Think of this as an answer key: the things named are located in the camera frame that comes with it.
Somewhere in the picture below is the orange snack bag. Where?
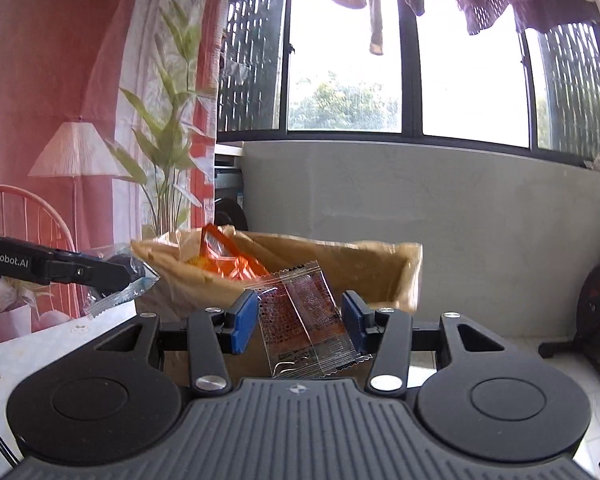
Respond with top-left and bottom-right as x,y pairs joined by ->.
186,224 -> 268,281

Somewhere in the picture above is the clear red small snack packet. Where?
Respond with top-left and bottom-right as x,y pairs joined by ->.
249,261 -> 370,379

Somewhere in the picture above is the silver blue snack packet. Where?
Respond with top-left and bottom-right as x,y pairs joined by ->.
84,252 -> 159,318

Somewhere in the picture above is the brown cardboard box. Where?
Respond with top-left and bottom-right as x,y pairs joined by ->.
130,224 -> 425,386

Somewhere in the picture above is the white floor lamp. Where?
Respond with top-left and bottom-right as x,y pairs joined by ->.
28,120 -> 129,249

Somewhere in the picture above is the green leafy plant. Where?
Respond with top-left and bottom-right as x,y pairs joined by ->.
107,0 -> 212,238

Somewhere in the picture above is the red patterned curtain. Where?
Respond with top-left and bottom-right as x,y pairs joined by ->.
0,0 -> 227,250

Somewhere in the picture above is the black exercise bike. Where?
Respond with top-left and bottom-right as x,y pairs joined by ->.
538,264 -> 600,367

